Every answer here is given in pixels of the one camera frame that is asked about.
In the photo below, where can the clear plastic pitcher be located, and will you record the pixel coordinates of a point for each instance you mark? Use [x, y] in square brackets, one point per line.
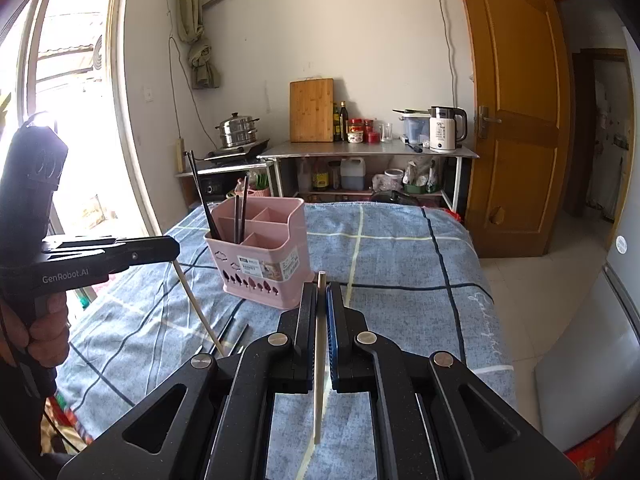
[415, 130]

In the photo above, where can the blue plaid tablecloth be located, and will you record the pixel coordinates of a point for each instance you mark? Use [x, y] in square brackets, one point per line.
[400, 270]

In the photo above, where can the yellow label sauce bottle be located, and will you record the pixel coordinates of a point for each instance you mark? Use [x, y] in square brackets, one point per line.
[320, 177]

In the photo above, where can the white wall switch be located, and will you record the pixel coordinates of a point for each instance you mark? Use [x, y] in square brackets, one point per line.
[149, 94]

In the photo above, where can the tied beige curtain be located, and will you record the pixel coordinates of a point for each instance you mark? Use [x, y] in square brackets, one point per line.
[197, 35]

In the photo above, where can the brown wooden door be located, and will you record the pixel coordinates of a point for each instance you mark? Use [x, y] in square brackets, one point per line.
[515, 110]

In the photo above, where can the white side shelf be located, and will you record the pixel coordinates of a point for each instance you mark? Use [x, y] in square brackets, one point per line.
[225, 172]

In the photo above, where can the white plastic jug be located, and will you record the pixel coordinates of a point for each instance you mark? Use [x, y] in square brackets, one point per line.
[353, 175]

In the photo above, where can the white electric kettle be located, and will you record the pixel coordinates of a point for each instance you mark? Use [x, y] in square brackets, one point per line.
[445, 130]

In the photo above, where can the black induction cooktop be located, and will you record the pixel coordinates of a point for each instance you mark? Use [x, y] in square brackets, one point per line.
[235, 154]

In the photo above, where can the beige wooden chopstick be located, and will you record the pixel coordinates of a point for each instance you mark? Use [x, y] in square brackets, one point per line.
[318, 410]
[197, 310]

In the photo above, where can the beige power strip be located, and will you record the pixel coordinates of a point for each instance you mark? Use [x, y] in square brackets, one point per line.
[179, 155]

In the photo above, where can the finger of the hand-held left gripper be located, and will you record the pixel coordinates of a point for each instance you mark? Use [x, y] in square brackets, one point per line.
[145, 252]

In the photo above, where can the green glass bottle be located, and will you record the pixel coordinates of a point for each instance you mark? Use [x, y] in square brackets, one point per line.
[336, 125]

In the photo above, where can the person's left hand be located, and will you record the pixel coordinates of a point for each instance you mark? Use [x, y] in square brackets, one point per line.
[47, 335]

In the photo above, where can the steel kitchen table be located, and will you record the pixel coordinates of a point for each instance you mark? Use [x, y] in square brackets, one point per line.
[380, 149]

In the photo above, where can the pink utensil basket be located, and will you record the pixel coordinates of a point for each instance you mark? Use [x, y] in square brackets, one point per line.
[260, 265]

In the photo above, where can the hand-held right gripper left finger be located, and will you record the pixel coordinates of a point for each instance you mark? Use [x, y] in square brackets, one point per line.
[307, 320]

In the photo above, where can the black frying pan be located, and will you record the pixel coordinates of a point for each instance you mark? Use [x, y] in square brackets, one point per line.
[395, 197]

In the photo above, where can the red cardboard box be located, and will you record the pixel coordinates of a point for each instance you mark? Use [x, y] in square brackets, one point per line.
[597, 452]

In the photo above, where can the clear plastic bottle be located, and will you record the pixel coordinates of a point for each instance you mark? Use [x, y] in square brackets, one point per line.
[305, 177]

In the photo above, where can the bunch of dark chopsticks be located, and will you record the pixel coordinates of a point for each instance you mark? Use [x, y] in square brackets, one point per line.
[241, 336]

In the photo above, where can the grey refrigerator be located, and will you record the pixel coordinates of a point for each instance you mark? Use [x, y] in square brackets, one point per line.
[590, 335]

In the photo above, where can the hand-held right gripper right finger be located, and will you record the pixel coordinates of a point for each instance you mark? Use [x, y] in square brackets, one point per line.
[332, 320]

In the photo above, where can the single black chopstick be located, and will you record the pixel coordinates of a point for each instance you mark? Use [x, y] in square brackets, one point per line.
[236, 220]
[243, 210]

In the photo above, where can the dark oil bottle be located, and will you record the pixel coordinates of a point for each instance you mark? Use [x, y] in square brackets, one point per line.
[344, 125]

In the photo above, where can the clear drinking glass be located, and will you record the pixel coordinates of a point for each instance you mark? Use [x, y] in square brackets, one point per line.
[385, 133]

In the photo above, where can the steel steamer pot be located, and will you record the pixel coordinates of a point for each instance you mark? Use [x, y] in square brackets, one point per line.
[237, 132]

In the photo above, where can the wooden cutting board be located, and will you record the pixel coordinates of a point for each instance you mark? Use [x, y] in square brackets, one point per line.
[311, 110]

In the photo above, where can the red lid sauce jar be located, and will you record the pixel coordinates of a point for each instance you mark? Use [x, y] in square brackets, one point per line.
[355, 132]

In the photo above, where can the white sliding door frame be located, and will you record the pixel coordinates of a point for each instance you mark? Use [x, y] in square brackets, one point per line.
[132, 160]

